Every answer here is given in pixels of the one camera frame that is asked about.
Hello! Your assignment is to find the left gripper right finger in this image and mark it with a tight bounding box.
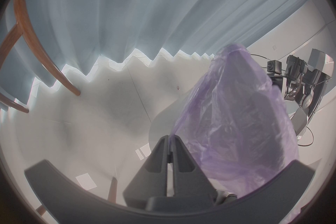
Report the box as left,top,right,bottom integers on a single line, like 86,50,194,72
168,135,219,204

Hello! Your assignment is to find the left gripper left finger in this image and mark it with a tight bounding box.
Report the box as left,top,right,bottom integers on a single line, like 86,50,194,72
123,135,168,206

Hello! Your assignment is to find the purple plastic bag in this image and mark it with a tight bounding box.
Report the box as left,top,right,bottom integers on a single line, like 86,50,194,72
169,43,301,198

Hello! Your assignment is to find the pale blue curtain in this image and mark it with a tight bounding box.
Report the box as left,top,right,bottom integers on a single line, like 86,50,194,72
0,0,315,110

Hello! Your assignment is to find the white cushioned wooden chair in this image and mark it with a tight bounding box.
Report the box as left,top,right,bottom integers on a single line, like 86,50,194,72
0,0,118,217

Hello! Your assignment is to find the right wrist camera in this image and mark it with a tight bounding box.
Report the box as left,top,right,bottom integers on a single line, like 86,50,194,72
267,60,283,76

